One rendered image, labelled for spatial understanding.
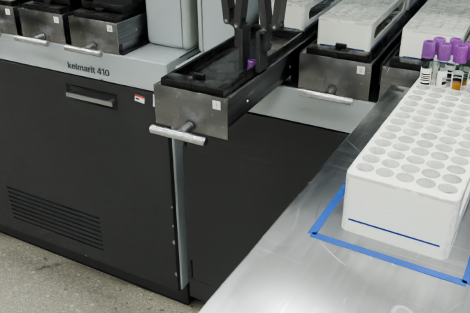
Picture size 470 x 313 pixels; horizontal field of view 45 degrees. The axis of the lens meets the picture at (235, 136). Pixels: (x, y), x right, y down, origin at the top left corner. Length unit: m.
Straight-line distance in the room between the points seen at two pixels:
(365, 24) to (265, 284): 0.65
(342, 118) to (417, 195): 0.58
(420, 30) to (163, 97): 0.45
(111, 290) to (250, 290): 1.27
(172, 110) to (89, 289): 0.94
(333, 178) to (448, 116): 0.14
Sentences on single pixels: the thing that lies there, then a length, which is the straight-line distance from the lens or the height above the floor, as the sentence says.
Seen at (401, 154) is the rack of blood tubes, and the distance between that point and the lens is 0.58.
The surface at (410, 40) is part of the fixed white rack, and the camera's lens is 1.03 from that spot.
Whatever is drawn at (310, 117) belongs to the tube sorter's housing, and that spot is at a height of 0.68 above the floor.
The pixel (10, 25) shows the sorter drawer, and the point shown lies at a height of 0.76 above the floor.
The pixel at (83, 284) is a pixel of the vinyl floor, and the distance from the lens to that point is 1.78.
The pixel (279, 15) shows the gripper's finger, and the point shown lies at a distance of 0.91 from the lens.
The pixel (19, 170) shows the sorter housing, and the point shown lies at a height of 0.34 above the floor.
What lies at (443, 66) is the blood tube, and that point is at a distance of 0.73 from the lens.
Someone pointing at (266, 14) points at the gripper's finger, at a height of 0.91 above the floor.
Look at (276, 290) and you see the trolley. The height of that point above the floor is 0.82.
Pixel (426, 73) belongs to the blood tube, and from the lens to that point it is 0.74.
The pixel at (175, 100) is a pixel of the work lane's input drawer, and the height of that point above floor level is 0.79.
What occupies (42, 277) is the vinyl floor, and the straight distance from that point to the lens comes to 1.84.
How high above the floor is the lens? 1.15
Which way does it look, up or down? 27 degrees down
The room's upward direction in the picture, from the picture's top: straight up
